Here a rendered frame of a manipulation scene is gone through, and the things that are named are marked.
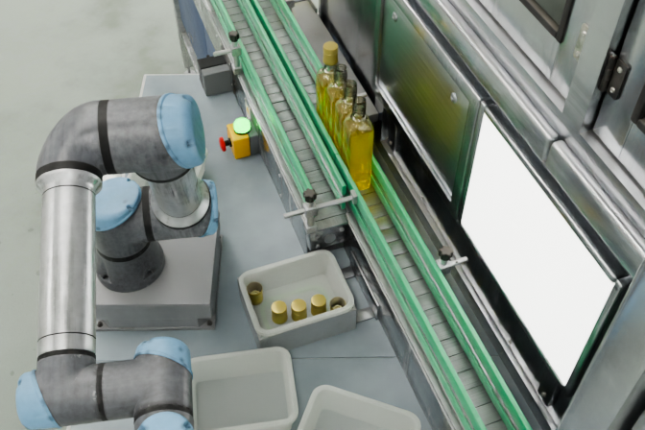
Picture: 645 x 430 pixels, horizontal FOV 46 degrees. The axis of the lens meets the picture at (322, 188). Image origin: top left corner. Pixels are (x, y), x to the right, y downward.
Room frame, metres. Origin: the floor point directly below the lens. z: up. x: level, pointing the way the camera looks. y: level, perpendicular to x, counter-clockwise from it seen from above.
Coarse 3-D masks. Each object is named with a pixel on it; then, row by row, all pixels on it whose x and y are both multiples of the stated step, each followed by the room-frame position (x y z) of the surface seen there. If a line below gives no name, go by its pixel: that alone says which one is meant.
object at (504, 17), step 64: (320, 0) 1.91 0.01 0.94; (448, 0) 1.24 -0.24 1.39; (512, 0) 1.09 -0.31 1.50; (576, 0) 0.94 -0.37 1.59; (640, 0) 0.84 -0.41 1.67; (512, 64) 1.02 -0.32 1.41; (576, 64) 0.91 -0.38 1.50; (640, 64) 0.80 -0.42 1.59; (384, 128) 1.47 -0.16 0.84; (576, 128) 0.85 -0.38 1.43; (640, 128) 0.76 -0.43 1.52; (576, 192) 0.78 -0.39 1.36; (640, 192) 0.72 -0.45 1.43; (640, 256) 0.64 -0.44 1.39; (512, 320) 0.86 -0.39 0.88
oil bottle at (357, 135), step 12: (348, 120) 1.24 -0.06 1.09; (348, 132) 1.22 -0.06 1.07; (360, 132) 1.21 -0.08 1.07; (372, 132) 1.22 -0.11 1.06; (348, 144) 1.22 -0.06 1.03; (360, 144) 1.21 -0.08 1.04; (372, 144) 1.23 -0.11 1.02; (348, 156) 1.21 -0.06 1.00; (360, 156) 1.21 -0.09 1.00; (348, 168) 1.21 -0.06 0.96; (360, 168) 1.21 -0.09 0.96; (360, 180) 1.21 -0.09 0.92
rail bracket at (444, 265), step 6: (444, 246) 0.95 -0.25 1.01; (444, 252) 0.93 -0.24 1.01; (450, 252) 0.93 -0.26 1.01; (444, 258) 0.93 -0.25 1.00; (462, 258) 0.96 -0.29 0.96; (438, 264) 0.94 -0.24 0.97; (444, 264) 0.93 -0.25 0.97; (450, 264) 0.94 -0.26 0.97; (456, 264) 0.94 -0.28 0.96; (444, 270) 0.93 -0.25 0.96; (450, 270) 0.93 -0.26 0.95; (444, 276) 0.94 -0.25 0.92
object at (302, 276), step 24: (288, 264) 1.03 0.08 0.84; (312, 264) 1.05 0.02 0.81; (336, 264) 1.03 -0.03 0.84; (240, 288) 0.97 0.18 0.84; (264, 288) 1.01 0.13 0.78; (288, 288) 1.01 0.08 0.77; (312, 288) 1.01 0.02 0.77; (336, 288) 1.00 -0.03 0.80; (264, 312) 0.95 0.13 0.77; (288, 312) 0.95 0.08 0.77; (336, 312) 0.90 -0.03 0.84
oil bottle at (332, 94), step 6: (330, 84) 1.35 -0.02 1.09; (330, 90) 1.34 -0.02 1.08; (336, 90) 1.33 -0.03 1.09; (342, 90) 1.33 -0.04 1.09; (330, 96) 1.33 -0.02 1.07; (336, 96) 1.32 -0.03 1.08; (342, 96) 1.32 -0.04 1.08; (330, 102) 1.33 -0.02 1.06; (330, 108) 1.33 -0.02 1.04; (330, 114) 1.33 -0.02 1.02; (330, 120) 1.33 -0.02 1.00; (330, 126) 1.33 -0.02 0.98; (330, 132) 1.33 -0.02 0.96
